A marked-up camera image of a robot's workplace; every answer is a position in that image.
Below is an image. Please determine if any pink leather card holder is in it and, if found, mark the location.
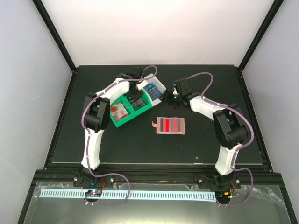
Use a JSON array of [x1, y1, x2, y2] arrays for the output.
[[151, 117, 185, 135]]

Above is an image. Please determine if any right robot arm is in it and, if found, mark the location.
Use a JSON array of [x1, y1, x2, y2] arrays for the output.
[[160, 78, 254, 188]]

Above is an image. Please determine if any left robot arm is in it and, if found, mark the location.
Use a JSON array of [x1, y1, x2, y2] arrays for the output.
[[79, 67, 147, 186]]

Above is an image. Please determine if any black credit card stack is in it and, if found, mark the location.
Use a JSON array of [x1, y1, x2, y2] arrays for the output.
[[130, 98, 146, 111]]

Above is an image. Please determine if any green bin with black cards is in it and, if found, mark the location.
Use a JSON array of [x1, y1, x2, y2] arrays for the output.
[[123, 91, 152, 117]]

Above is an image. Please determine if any white bin with blue cards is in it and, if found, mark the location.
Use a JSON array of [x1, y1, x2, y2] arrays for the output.
[[142, 77, 166, 107]]

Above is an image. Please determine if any blue credit card stack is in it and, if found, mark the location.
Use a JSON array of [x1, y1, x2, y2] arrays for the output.
[[144, 83, 162, 101]]

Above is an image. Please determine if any green bin with red cards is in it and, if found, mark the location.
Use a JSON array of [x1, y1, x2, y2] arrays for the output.
[[110, 96, 135, 127]]

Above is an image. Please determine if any red credit card stack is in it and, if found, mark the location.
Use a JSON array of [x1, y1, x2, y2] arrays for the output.
[[110, 102, 128, 122]]

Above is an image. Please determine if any right circuit board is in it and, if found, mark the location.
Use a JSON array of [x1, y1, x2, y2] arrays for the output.
[[215, 191, 233, 200]]

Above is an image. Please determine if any circuit board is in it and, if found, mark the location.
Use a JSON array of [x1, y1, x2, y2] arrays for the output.
[[215, 191, 233, 200], [85, 189, 102, 198]]

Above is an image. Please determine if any left circuit board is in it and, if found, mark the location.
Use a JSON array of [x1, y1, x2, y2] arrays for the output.
[[85, 189, 102, 198]]

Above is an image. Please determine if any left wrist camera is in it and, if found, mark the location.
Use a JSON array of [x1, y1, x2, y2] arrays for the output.
[[136, 81, 149, 90]]

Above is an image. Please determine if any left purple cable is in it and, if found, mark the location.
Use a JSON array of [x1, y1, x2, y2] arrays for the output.
[[80, 65, 158, 207]]

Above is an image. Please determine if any purple cable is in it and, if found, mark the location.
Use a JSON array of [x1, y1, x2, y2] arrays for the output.
[[80, 65, 158, 207], [185, 72, 255, 208]]

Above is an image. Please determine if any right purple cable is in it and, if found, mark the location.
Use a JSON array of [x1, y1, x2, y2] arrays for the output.
[[185, 72, 255, 208]]

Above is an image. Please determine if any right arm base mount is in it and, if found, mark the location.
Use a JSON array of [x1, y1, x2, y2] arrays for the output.
[[197, 171, 241, 190]]

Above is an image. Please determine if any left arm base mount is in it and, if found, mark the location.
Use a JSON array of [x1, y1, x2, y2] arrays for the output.
[[73, 173, 116, 189]]

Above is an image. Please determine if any white slotted cable duct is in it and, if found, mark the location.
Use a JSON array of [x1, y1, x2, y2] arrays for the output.
[[39, 189, 216, 202]]

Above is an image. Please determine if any left black frame post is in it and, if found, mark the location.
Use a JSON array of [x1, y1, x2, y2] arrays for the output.
[[32, 0, 77, 72]]

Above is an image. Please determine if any black frame post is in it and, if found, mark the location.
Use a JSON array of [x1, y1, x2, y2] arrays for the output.
[[238, 0, 284, 72], [32, 0, 77, 72]]

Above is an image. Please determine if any right black frame post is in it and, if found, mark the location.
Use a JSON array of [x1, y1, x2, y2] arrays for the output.
[[238, 0, 284, 72]]

